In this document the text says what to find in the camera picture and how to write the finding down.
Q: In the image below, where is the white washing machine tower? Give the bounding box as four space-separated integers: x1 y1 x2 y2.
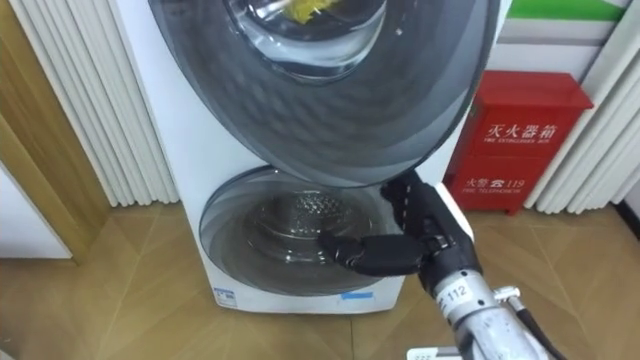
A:
107 0 514 316

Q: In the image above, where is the round grey washing machine door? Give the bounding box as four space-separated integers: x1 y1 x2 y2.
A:
147 0 502 189

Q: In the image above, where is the green wall poster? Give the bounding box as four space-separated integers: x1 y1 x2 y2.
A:
506 0 633 23

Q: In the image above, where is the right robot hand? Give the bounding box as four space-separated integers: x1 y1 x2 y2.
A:
316 169 484 297

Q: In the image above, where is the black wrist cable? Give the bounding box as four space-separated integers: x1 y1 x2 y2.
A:
492 285 570 360

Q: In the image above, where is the red fire extinguisher box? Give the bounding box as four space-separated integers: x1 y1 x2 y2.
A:
443 69 595 217

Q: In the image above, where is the yellow cloth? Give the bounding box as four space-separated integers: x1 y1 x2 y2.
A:
281 0 337 25

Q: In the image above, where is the wooden door frame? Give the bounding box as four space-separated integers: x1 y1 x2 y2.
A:
0 0 112 267

